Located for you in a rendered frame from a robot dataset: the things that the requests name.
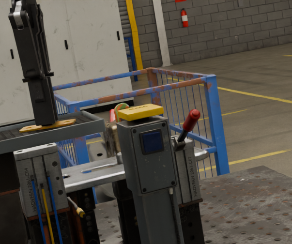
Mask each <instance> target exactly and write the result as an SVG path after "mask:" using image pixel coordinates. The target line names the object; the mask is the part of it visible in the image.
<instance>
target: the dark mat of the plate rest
mask: <svg viewBox="0 0 292 244"><path fill-rule="evenodd" d="M70 119H75V120H76V121H75V123H74V124H72V125H76V124H81V123H86V122H92V121H94V120H93V119H90V118H88V117H86V116H84V115H79V116H74V117H70V118H65V119H60V120H57V121H56V122H58V121H64V120H70ZM72 125H67V126H61V127H54V128H48V129H42V130H36V131H30V132H24V133H20V132H19V131H20V130H21V129H22V128H23V127H21V128H17V129H12V130H7V131H2V132H0V141H2V140H7V139H11V138H15V137H21V136H26V135H31V134H35V133H40V132H44V131H49V130H54V129H58V128H63V127H68V126H72Z"/></svg>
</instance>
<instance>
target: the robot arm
mask: <svg viewBox="0 0 292 244"><path fill-rule="evenodd" d="M11 4H12V8H10V13H9V14H8V18H9V20H10V23H11V26H12V29H13V33H14V37H15V42H16V46H17V50H18V54H19V58H20V63H21V67H22V71H23V77H24V79H22V81H23V83H26V82H27V83H28V87H29V92H30V97H31V104H32V109H33V114H34V119H35V124H36V126H40V125H46V124H52V123H55V122H56V121H57V120H58V119H59V118H58V113H57V108H56V103H55V98H54V93H53V88H52V83H51V78H50V77H51V76H54V72H50V70H51V66H50V63H49V57H48V50H47V44H46V36H45V29H44V21H43V16H44V15H43V12H42V11H41V6H40V4H37V2H36V0H11Z"/></svg>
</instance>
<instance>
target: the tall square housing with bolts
mask: <svg viewBox="0 0 292 244"><path fill-rule="evenodd" d="M14 157H15V163H16V168H17V172H18V177H19V182H20V188H19V189H20V191H19V197H20V202H21V206H22V211H23V214H24V216H25V218H26V220H27V223H28V227H29V232H30V237H31V243H32V244H73V242H72V237H71V232H70V227H69V222H68V217H67V212H66V211H69V210H70V207H69V206H68V201H67V196H66V191H65V186H64V181H63V175H62V170H61V164H60V159H59V154H58V147H57V144H55V143H50V144H46V145H41V146H37V147H32V148H27V149H23V150H19V151H14Z"/></svg>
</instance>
